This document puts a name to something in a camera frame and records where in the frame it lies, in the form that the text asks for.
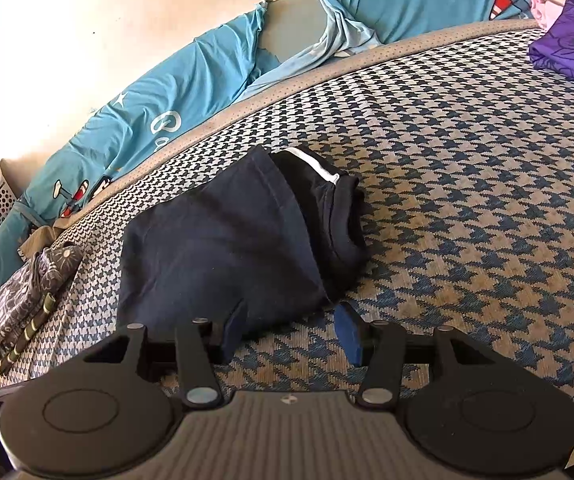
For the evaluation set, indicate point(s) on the houndstooth bed mat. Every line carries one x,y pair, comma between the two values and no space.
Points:
467,185

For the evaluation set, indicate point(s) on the green striped folded garment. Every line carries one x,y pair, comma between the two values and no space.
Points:
34,325

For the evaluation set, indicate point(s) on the grey padded bed board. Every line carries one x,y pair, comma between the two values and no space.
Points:
292,30

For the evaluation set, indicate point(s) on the light blue cloth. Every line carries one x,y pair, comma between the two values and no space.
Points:
337,35

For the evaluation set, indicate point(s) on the black t-shirt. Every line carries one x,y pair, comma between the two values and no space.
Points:
217,240

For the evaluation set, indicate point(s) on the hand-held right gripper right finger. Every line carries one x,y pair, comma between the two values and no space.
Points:
349,335

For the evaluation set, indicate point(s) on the grey floral folded garment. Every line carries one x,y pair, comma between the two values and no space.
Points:
12,305

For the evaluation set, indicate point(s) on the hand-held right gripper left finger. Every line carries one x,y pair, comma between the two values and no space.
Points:
234,332

